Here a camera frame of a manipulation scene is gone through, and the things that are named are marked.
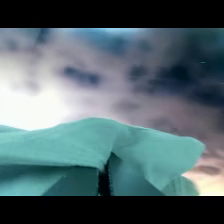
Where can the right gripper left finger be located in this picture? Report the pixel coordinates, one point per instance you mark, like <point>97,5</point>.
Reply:
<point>102,183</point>

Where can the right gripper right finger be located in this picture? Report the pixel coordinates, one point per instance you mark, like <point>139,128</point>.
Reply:
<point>108,183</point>

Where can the green garment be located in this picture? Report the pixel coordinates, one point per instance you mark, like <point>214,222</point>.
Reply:
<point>66,146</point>

